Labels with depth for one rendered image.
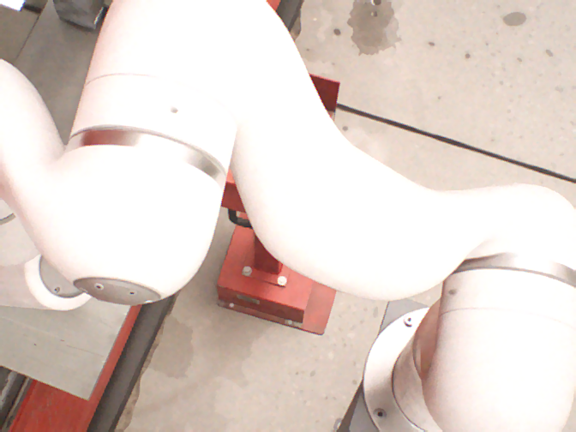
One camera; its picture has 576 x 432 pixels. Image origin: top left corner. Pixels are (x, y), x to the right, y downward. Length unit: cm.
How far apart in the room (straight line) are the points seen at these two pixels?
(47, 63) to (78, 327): 45
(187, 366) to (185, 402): 8
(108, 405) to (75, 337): 96
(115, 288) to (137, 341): 165
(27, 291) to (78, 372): 27
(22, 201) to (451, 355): 40
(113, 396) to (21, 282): 123
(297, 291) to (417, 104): 60
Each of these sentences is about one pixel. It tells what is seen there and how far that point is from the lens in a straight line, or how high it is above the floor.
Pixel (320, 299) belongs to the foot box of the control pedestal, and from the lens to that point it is 229.
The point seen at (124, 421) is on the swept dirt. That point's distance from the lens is 226.
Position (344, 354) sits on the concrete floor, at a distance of 228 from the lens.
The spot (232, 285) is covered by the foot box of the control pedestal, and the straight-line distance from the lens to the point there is 219.
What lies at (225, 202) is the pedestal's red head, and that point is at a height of 69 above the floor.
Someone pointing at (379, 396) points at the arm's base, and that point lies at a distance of 124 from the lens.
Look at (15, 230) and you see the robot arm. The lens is 85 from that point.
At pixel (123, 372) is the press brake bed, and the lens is 223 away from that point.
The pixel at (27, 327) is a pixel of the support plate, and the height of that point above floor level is 100.
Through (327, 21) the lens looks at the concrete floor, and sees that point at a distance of 259.
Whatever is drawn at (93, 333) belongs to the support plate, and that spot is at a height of 100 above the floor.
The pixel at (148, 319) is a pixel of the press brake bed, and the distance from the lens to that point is 225.
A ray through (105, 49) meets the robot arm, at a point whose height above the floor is 167.
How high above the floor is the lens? 222
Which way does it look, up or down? 70 degrees down
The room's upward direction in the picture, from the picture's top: 3 degrees clockwise
